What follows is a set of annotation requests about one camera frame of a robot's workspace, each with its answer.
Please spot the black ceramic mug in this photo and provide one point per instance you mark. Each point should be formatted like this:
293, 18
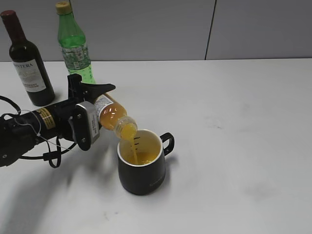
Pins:
141, 167

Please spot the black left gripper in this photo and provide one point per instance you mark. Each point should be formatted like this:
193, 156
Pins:
77, 92

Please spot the green plastic soda bottle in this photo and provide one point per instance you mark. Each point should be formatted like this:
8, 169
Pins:
72, 42

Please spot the white zip tie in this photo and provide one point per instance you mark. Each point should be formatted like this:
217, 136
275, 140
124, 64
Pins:
44, 116

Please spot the orange juice bottle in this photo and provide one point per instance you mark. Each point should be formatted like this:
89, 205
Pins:
113, 117

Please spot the red wine bottle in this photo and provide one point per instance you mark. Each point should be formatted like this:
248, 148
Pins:
27, 62

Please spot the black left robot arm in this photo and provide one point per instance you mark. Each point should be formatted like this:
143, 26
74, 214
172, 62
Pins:
16, 141

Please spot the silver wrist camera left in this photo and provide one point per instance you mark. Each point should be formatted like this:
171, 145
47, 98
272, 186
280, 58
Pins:
85, 125

